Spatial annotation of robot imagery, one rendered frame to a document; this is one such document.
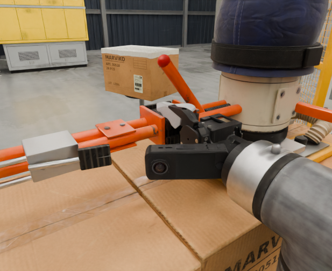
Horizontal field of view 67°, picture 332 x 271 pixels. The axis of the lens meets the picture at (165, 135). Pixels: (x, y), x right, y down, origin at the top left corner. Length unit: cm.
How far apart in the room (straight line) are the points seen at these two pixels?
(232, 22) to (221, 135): 24
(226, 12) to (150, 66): 161
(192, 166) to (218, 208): 15
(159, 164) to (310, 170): 18
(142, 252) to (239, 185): 19
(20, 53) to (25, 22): 76
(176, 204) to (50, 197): 25
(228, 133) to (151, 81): 179
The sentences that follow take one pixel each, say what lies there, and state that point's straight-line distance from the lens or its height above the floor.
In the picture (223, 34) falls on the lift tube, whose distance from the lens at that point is 56.
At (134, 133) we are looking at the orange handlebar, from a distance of 43.
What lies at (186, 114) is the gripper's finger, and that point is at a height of 113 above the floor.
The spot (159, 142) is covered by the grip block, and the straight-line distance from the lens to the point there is 45.
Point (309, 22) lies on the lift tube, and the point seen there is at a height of 126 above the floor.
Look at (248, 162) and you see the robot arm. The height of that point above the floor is 111.
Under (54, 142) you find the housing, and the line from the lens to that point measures 41.
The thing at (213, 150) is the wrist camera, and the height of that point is 110.
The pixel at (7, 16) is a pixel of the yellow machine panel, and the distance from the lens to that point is 760.
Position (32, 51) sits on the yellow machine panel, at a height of 50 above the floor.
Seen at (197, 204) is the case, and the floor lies 95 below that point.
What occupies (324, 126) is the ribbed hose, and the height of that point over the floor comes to 102.
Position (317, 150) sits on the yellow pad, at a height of 98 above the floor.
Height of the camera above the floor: 126
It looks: 25 degrees down
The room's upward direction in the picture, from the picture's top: straight up
